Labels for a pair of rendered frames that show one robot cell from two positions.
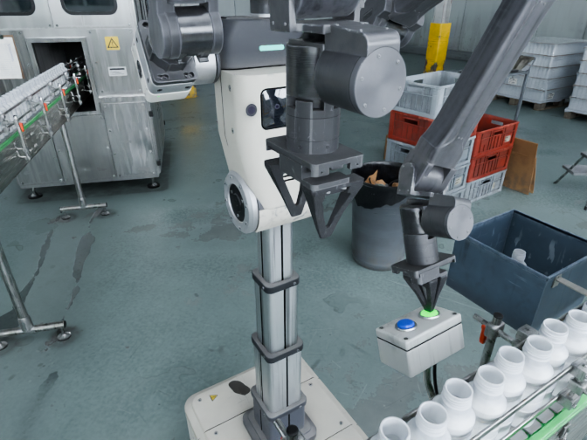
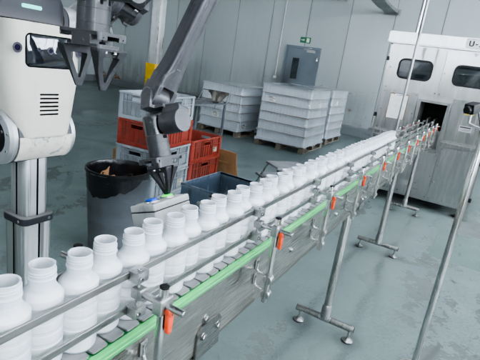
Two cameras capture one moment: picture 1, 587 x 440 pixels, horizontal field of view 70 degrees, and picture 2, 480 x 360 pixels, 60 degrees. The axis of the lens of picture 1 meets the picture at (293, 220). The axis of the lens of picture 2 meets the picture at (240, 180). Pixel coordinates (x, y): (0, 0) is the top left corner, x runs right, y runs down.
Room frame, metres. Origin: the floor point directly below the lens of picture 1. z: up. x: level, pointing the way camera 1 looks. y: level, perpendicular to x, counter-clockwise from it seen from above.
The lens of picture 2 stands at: (-0.37, 0.12, 1.48)
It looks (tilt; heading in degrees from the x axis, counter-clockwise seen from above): 16 degrees down; 329
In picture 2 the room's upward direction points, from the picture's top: 8 degrees clockwise
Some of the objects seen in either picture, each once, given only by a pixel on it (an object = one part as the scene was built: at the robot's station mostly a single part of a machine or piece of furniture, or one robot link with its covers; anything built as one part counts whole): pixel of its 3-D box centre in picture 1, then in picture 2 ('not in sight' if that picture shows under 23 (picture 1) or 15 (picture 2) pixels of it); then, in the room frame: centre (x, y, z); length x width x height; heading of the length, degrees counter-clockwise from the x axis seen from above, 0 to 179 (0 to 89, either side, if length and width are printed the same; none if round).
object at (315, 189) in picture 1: (320, 195); (98, 63); (0.43, -0.03, 1.44); 0.07 x 0.07 x 0.09; 32
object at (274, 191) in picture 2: not in sight; (267, 202); (0.61, -0.57, 1.08); 0.06 x 0.06 x 0.17
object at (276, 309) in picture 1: (276, 326); (28, 268); (0.98, 0.05, 0.74); 0.11 x 0.11 x 0.40; 31
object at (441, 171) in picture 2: not in sight; (434, 122); (3.36, -5.08, 1.05); 1.60 x 1.40 x 2.10; 122
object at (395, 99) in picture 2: not in sight; (396, 106); (3.32, -4.21, 1.22); 0.23 x 0.03 x 0.32; 32
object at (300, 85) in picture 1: (317, 70); not in sight; (0.44, -0.02, 1.57); 0.07 x 0.06 x 0.07; 32
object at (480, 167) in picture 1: (471, 157); (188, 164); (3.65, -1.62, 0.33); 0.61 x 0.41 x 0.22; 124
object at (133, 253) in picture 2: not in sight; (131, 272); (0.30, -0.08, 1.08); 0.06 x 0.06 x 0.17
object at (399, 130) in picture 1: (434, 122); (156, 130); (3.20, -1.08, 0.78); 0.61 x 0.41 x 0.22; 128
